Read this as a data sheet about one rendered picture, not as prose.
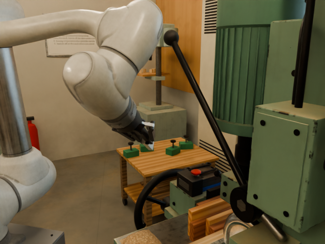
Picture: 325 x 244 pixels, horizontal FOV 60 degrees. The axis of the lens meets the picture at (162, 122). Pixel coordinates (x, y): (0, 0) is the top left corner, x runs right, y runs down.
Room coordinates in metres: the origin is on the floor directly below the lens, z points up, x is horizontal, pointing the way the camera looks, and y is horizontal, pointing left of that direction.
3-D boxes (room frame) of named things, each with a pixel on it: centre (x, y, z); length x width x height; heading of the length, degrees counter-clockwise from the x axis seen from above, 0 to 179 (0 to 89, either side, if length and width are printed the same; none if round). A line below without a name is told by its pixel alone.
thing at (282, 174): (0.36, -0.18, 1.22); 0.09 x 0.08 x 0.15; 31
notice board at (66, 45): (3.40, 1.02, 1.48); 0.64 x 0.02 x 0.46; 118
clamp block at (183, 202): (0.80, -0.12, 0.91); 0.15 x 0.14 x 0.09; 121
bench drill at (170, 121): (3.03, 0.04, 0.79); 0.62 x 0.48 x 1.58; 29
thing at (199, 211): (0.68, -0.16, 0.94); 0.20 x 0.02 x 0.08; 121
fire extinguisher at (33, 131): (3.05, 1.49, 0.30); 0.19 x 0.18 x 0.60; 28
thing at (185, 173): (0.80, -0.11, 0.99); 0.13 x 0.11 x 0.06; 121
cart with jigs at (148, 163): (2.16, -0.02, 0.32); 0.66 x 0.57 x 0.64; 118
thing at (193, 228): (0.67, -0.18, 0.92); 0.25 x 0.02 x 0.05; 121
